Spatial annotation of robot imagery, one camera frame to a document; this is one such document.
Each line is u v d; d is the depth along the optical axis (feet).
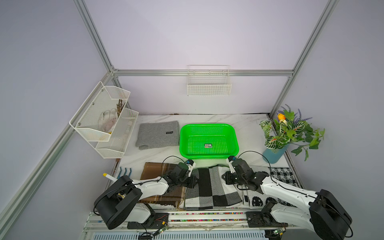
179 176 2.24
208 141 3.42
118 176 2.91
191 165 2.65
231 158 2.58
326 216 1.34
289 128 2.22
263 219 2.13
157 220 2.40
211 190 2.68
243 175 2.13
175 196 2.56
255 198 2.51
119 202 1.40
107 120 2.54
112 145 2.97
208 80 3.19
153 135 3.43
